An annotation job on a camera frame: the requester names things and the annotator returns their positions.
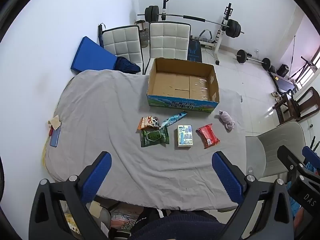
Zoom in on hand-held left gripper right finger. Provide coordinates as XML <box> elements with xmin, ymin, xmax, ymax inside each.
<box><xmin>212</xmin><ymin>151</ymin><xmax>295</xmax><ymax>240</ymax></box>

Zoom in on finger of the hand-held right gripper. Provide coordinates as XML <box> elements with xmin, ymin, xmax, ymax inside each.
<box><xmin>302</xmin><ymin>146</ymin><xmax>320</xmax><ymax>173</ymax></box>
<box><xmin>277</xmin><ymin>145</ymin><xmax>307</xmax><ymax>179</ymax></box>

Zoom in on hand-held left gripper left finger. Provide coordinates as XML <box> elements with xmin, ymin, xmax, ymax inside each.
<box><xmin>29</xmin><ymin>151</ymin><xmax>112</xmax><ymax>240</ymax></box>

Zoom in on red soft packet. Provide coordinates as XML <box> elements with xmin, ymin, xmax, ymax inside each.
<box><xmin>196</xmin><ymin>123</ymin><xmax>221</xmax><ymax>149</ymax></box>

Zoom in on pink cloth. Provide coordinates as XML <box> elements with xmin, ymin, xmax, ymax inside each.
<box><xmin>219</xmin><ymin>110</ymin><xmax>235</xmax><ymax>132</ymax></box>

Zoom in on white tissue pack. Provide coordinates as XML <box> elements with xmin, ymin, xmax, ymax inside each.
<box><xmin>176</xmin><ymin>124</ymin><xmax>194</xmax><ymax>148</ymax></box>

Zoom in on green wet wipes pack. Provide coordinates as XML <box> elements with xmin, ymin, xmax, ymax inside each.
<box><xmin>140</xmin><ymin>127</ymin><xmax>170</xmax><ymax>148</ymax></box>

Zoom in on orange snack packet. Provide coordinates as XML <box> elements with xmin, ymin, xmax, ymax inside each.
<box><xmin>137</xmin><ymin>116</ymin><xmax>160</xmax><ymax>131</ymax></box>

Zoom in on blue tube packet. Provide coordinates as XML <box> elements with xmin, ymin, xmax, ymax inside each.
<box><xmin>161</xmin><ymin>110</ymin><xmax>188</xmax><ymax>128</ymax></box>

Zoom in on cardboard box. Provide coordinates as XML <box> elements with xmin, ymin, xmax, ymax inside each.
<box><xmin>146</xmin><ymin>57</ymin><xmax>220</xmax><ymax>114</ymax></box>

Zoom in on black thin rods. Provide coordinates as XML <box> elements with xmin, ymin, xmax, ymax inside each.
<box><xmin>309</xmin><ymin>136</ymin><xmax>320</xmax><ymax>151</ymax></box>

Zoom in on beige plastic chair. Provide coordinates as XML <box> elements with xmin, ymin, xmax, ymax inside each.
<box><xmin>245</xmin><ymin>120</ymin><xmax>307</xmax><ymax>180</ymax></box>

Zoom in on dark wooden chair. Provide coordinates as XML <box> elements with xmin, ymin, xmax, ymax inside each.
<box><xmin>272</xmin><ymin>86</ymin><xmax>320</xmax><ymax>127</ymax></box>

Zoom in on blue phone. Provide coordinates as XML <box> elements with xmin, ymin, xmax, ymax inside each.
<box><xmin>49</xmin><ymin>125</ymin><xmax>61</xmax><ymax>147</ymax></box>

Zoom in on grey table cloth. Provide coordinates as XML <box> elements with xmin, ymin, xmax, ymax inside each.
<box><xmin>44</xmin><ymin>69</ymin><xmax>248</xmax><ymax>212</ymax></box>

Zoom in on person's dark sweater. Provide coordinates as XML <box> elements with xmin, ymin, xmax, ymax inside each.
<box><xmin>129</xmin><ymin>209</ymin><xmax>227</xmax><ymax>240</ymax></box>

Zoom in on beige paper tissue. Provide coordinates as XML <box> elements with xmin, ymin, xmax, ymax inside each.
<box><xmin>48</xmin><ymin>115</ymin><xmax>61</xmax><ymax>130</ymax></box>

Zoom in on treadmill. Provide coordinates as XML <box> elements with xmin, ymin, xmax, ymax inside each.
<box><xmin>269</xmin><ymin>56</ymin><xmax>319</xmax><ymax>94</ymax></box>

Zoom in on black speaker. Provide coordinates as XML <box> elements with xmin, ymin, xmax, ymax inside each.
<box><xmin>276</xmin><ymin>64</ymin><xmax>290</xmax><ymax>78</ymax></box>

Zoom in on thin long rod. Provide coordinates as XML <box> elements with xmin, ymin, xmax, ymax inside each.
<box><xmin>289</xmin><ymin>35</ymin><xmax>297</xmax><ymax>77</ymax></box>

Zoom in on short barbell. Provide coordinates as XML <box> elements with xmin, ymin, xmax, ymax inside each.
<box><xmin>236</xmin><ymin>49</ymin><xmax>272</xmax><ymax>70</ymax></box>

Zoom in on dark blue cloth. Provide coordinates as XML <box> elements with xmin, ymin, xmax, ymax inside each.
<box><xmin>114</xmin><ymin>57</ymin><xmax>142</xmax><ymax>75</ymax></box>

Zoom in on blue foam mat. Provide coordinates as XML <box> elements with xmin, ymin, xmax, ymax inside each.
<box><xmin>70</xmin><ymin>36</ymin><xmax>119</xmax><ymax>75</ymax></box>

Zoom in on black weight bench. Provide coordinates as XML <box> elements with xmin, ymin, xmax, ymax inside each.
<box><xmin>187</xmin><ymin>36</ymin><xmax>202</xmax><ymax>63</ymax></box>

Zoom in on white padded chair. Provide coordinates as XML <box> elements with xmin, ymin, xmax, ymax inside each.
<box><xmin>149</xmin><ymin>21</ymin><xmax>192</xmax><ymax>67</ymax></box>
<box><xmin>101</xmin><ymin>25</ymin><xmax>144</xmax><ymax>74</ymax></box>

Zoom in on white barbell rack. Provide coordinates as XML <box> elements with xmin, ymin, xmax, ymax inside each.
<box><xmin>160</xmin><ymin>0</ymin><xmax>234</xmax><ymax>65</ymax></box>

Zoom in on clear water jug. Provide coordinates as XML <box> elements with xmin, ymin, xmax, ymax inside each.
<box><xmin>139</xmin><ymin>29</ymin><xmax>150</xmax><ymax>47</ymax></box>

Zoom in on long barbell with black plates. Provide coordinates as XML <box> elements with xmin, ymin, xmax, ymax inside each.
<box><xmin>137</xmin><ymin>5</ymin><xmax>245</xmax><ymax>39</ymax></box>

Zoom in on grey exercise handle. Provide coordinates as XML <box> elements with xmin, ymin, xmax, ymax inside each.
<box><xmin>199</xmin><ymin>29</ymin><xmax>213</xmax><ymax>42</ymax></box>

